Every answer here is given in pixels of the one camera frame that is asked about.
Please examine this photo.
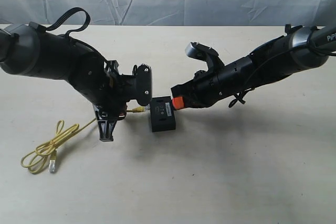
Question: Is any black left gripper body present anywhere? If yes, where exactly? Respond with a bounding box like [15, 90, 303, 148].
[93, 60, 134, 142]

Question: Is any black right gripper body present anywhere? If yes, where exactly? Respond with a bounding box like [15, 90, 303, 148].
[171, 70, 218, 109]

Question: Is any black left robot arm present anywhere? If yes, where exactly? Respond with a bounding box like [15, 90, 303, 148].
[1, 24, 127, 142]

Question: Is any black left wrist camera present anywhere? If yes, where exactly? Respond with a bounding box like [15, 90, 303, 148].
[132, 64, 152, 106]

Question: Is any black network switch box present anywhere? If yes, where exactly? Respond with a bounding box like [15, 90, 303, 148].
[150, 96, 176, 132]

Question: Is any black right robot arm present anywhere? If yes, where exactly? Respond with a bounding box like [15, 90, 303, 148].
[171, 24, 335, 110]

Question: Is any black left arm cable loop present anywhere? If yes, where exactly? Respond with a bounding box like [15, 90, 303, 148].
[46, 7, 91, 38]

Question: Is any yellow ethernet cable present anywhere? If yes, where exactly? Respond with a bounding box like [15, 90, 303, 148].
[20, 105, 150, 175]

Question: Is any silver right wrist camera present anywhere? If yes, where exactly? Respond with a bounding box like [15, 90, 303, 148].
[185, 42, 225, 72]

